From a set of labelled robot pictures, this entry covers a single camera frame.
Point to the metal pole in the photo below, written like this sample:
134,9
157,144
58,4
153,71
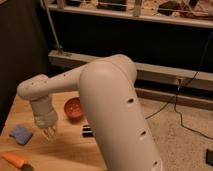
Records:
57,44

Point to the black rectangular block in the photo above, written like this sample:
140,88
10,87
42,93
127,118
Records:
86,131

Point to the clear plastic bottle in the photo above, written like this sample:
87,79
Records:
50,132

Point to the wooden table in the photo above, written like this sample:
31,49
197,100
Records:
69,151

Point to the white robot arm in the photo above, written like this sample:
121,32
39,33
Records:
110,103

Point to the white shelf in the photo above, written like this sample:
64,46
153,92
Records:
179,12

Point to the orange bowl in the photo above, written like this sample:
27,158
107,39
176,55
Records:
73,109

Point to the black object on floor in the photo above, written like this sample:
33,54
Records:
209,157

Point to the blue sponge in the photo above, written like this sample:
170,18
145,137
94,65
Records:
21,134

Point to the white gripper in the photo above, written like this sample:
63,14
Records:
44,113

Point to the orange handled tool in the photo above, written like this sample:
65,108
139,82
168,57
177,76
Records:
18,161

